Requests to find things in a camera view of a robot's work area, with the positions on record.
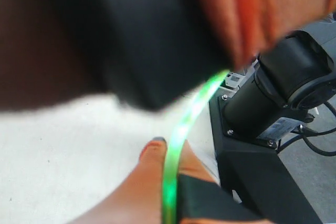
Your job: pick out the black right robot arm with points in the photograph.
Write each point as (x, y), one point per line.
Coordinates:
(291, 63)

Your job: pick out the green glow stick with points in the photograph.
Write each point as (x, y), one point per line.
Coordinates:
(176, 142)

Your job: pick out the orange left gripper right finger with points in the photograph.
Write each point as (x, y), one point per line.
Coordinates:
(201, 199)

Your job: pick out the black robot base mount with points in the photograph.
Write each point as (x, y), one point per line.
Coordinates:
(258, 175)

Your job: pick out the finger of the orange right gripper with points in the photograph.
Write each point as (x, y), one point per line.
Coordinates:
(146, 52)
(245, 27)

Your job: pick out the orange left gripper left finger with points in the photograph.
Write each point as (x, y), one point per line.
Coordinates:
(138, 199)

